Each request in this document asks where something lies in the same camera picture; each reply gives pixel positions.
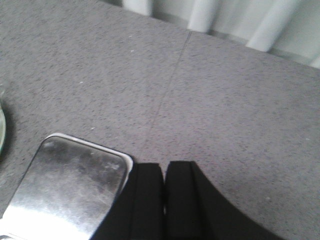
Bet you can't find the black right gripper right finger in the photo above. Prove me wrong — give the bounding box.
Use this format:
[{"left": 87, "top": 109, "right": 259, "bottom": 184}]
[{"left": 165, "top": 161, "right": 280, "bottom": 240}]

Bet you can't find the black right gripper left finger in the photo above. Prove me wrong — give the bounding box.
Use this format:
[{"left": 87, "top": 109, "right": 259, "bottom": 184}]
[{"left": 91, "top": 163, "right": 164, "bottom": 240}]

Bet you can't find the silver digital kitchen scale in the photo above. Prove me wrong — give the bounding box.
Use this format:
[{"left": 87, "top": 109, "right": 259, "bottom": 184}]
[{"left": 0, "top": 133, "right": 134, "bottom": 240}]

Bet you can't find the light green round plate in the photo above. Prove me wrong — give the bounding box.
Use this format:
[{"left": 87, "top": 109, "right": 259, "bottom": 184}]
[{"left": 0, "top": 83, "right": 7, "bottom": 161}]

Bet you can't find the white pleated curtain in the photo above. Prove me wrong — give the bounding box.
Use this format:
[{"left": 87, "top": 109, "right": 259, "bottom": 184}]
[{"left": 109, "top": 0, "right": 320, "bottom": 68}]

